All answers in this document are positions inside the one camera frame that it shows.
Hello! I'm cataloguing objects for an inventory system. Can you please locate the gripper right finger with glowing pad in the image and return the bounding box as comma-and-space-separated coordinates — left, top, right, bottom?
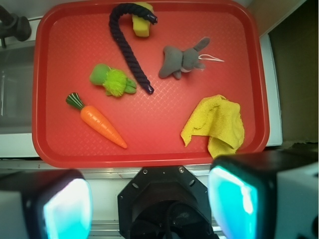
208, 149, 319, 239

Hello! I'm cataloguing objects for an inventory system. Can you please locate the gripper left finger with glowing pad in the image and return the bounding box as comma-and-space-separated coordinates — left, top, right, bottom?
0, 169, 93, 239

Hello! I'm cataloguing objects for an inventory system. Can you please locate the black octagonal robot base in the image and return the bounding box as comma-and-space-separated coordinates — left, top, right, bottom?
118, 166, 218, 239

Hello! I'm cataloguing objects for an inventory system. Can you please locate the orange toy carrot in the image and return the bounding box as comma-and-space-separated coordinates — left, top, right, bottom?
66, 93, 128, 149

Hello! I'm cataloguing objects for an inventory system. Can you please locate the yellow crumpled cloth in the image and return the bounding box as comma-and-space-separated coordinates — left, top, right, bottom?
180, 95, 245, 159

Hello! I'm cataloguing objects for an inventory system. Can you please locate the red plastic tray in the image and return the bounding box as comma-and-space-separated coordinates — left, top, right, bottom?
32, 0, 270, 168

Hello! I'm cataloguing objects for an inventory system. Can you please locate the green fuzzy plush toy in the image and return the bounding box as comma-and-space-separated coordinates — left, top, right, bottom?
89, 63, 137, 98

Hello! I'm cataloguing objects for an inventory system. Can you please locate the grey plush elephant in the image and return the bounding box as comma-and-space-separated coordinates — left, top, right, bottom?
159, 37, 224, 80

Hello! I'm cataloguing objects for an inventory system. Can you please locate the black clamp knob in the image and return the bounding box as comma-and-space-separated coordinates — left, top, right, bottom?
0, 5, 32, 48

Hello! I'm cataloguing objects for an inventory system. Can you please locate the yellow sponge block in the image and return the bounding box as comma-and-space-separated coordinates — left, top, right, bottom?
132, 2, 154, 38

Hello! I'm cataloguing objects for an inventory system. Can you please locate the dark blue twisted rope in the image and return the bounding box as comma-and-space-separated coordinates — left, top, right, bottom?
108, 2, 159, 95

